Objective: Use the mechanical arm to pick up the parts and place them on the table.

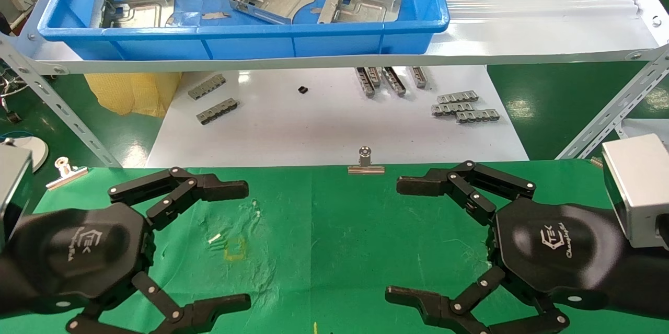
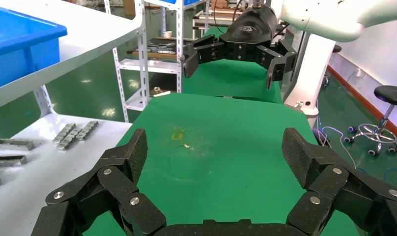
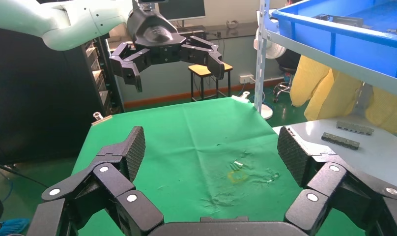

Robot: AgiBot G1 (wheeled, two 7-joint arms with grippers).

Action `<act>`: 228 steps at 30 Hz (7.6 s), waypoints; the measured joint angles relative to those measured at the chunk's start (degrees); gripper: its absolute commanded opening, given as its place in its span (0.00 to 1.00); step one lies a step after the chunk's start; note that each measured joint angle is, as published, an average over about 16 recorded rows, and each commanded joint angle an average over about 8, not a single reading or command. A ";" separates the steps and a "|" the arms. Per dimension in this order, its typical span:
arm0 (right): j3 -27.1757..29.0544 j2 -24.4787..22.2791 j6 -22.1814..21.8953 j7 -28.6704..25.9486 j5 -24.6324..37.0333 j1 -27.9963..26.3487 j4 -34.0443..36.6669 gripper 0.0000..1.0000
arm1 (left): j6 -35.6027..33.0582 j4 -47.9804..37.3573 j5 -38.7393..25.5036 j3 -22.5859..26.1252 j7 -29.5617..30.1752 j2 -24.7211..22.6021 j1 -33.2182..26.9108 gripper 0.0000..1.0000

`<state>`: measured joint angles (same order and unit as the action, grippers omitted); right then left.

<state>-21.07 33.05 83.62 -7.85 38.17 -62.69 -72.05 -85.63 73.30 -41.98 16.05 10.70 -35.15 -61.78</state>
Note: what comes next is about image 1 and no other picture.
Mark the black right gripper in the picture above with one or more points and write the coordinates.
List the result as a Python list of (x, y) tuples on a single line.
[(559, 250)]

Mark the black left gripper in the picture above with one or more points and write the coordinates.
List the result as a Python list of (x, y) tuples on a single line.
[(78, 255)]

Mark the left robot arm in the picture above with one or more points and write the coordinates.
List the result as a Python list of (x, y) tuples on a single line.
[(6, 281)]

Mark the small white tape scrap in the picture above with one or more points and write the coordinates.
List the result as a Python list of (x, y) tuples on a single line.
[(214, 239)]

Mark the green table cloth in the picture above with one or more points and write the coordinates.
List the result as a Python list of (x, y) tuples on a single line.
[(334, 240)]

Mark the blue plastic bin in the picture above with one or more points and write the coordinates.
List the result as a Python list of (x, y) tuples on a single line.
[(251, 44)]

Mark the white metal shelf rack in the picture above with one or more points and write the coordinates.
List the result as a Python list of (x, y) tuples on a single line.
[(496, 44)]

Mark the grey tape strip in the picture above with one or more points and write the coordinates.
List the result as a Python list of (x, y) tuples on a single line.
[(215, 15)]

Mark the black stool with chrome base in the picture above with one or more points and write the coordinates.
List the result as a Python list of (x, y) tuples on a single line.
[(10, 99)]

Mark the small grey metal rail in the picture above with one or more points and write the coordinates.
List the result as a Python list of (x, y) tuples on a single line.
[(419, 77), (365, 83), (207, 87), (375, 76), (394, 81), (449, 109), (458, 96), (478, 116), (217, 111)]

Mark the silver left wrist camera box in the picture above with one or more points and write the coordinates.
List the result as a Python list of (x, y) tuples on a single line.
[(13, 193)]

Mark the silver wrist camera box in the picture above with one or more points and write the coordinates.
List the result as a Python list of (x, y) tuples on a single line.
[(13, 193), (637, 187)]

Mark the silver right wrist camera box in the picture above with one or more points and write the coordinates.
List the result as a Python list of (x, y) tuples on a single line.
[(637, 187)]

